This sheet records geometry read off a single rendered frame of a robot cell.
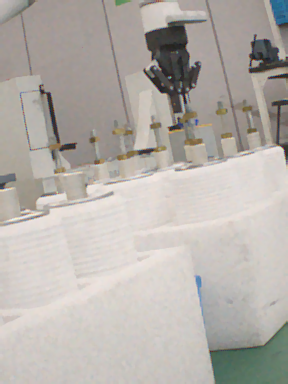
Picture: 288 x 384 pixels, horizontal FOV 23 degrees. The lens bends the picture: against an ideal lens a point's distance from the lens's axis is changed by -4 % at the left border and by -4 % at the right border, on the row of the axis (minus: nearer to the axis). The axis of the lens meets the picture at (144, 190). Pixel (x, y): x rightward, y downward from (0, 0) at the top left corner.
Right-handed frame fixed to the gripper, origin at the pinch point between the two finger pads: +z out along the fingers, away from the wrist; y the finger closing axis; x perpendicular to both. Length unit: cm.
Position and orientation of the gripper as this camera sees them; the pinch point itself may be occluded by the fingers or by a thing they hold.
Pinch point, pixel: (181, 105)
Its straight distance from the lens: 130.1
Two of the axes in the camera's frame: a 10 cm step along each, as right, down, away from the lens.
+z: 2.0, 9.8, 0.6
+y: -7.3, 1.9, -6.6
